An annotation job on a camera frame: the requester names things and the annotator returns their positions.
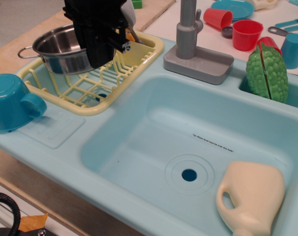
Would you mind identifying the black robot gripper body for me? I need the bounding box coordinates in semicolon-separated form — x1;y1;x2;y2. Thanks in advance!
62;0;134;54

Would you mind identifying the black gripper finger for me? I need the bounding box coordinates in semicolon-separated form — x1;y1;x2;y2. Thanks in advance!
74;22;88;49
86;33;116;68

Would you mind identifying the small stainless steel pot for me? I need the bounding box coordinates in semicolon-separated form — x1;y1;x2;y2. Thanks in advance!
18;24;94;75

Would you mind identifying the yellow dish drying rack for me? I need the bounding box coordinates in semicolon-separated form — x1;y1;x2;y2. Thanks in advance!
17;32;164;116

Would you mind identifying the light blue toy sink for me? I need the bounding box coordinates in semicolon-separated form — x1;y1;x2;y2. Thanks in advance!
0;57;298;236

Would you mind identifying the white plastic spoon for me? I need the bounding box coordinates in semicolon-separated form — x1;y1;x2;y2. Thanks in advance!
121;0;136;27

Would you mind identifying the grey plastic spoon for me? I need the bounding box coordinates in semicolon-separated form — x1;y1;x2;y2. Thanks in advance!
131;29;144;44

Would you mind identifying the green toy block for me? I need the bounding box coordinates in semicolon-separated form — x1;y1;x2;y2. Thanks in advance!
132;0;142;9

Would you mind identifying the blue plastic mug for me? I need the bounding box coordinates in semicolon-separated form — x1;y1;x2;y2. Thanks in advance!
0;74;47;132

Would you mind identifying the grey toy faucet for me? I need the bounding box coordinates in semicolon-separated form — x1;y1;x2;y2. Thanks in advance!
163;0;234;85

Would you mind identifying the red cup lying down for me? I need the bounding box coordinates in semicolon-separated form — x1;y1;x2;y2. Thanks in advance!
203;8;233;30

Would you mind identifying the small grey lid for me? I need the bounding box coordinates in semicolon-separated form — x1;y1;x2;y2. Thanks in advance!
221;26;233;38

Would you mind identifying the blue plastic plate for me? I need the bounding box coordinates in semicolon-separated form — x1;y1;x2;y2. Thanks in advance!
211;0;255;21

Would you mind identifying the red upright cup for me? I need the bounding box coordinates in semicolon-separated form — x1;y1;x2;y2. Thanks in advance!
232;19;264;51

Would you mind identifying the cream toy teapot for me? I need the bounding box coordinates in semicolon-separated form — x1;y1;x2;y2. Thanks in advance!
252;0;278;10

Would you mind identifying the green toy bitter melon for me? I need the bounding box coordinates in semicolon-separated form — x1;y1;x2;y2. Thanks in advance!
246;43;289;103

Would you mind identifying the red cup behind melon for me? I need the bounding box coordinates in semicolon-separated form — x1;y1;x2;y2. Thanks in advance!
257;37;282;55

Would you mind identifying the grey measuring spoon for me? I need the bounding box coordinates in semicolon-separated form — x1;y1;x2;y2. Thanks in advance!
268;26;291;36

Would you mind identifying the yellow tape piece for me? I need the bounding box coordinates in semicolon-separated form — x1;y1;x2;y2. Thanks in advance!
18;213;49;232

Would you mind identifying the blue plastic cup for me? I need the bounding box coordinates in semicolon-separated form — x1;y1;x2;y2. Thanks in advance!
281;33;298;69

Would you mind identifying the blue plastic spatula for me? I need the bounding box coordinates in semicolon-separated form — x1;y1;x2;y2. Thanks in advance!
275;18;298;32

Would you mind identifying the cream plastic detergent bottle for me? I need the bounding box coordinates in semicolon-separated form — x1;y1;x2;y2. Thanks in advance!
216;161;285;236

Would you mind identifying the black braided cable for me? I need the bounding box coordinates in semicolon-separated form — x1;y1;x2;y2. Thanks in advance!
0;192;22;236

